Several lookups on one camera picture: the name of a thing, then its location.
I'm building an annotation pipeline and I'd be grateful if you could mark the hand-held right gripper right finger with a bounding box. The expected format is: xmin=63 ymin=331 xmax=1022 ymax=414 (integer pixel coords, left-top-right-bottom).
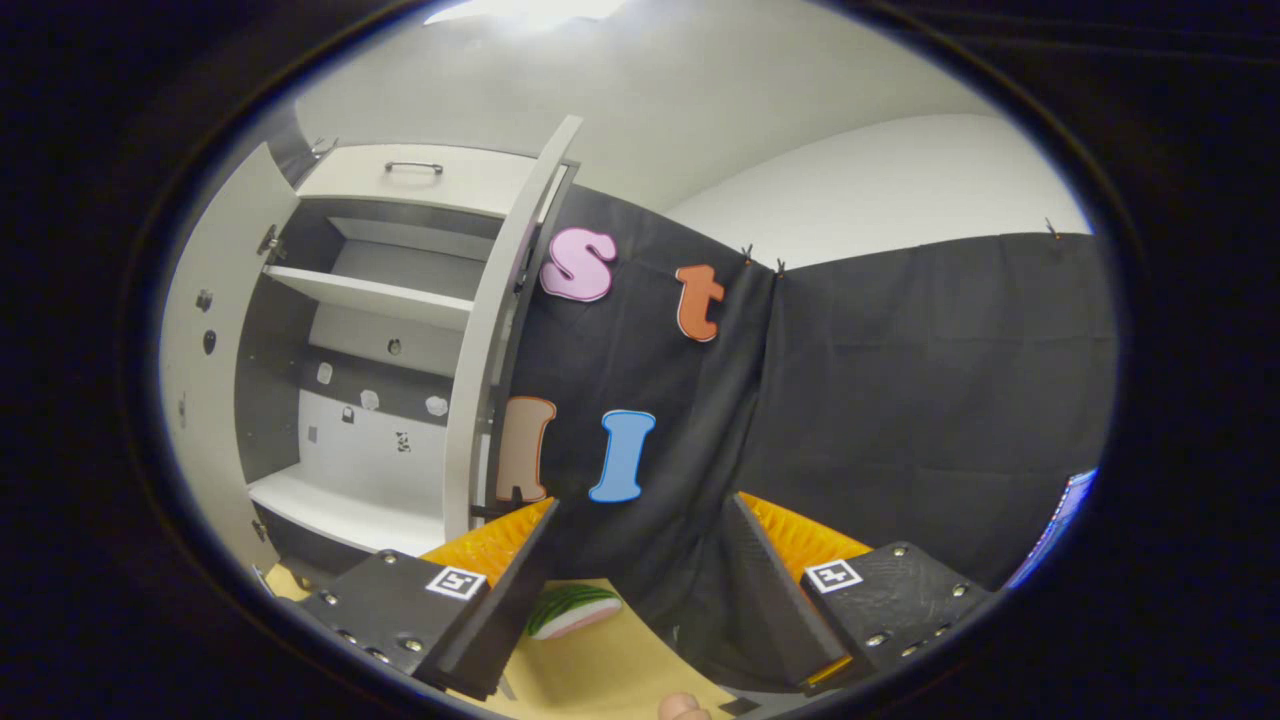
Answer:
xmin=725 ymin=492 xmax=993 ymax=698

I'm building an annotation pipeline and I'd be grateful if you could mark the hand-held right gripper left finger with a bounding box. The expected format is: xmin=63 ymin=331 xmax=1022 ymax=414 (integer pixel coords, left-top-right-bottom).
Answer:
xmin=298 ymin=497 xmax=561 ymax=701

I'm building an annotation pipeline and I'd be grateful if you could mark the watermelon slice coaster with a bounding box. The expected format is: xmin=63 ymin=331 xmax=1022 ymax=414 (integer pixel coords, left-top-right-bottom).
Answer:
xmin=527 ymin=585 xmax=623 ymax=641

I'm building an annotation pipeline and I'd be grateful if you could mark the white cabinet door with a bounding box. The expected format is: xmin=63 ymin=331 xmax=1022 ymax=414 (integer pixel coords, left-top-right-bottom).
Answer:
xmin=443 ymin=115 xmax=583 ymax=546
xmin=160 ymin=142 xmax=301 ymax=578

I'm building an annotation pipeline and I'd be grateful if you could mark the white and grey cabinet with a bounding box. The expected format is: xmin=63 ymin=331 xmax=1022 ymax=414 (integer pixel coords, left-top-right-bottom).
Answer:
xmin=235 ymin=143 xmax=583 ymax=581

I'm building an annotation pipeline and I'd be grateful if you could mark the white cabinet shelf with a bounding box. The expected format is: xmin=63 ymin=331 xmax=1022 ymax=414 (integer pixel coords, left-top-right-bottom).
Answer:
xmin=262 ymin=265 xmax=476 ymax=332

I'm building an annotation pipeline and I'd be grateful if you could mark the white cabinet drawer front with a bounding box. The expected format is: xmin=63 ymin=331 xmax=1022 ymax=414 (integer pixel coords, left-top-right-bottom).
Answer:
xmin=297 ymin=143 xmax=561 ymax=219

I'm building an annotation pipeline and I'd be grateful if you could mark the black backdrop cloth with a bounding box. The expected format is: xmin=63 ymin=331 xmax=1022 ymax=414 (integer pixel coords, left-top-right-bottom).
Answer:
xmin=490 ymin=185 xmax=1121 ymax=693

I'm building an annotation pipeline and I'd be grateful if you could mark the blue lit screen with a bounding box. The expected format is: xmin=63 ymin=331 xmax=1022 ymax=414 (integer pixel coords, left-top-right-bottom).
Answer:
xmin=1003 ymin=466 xmax=1101 ymax=593

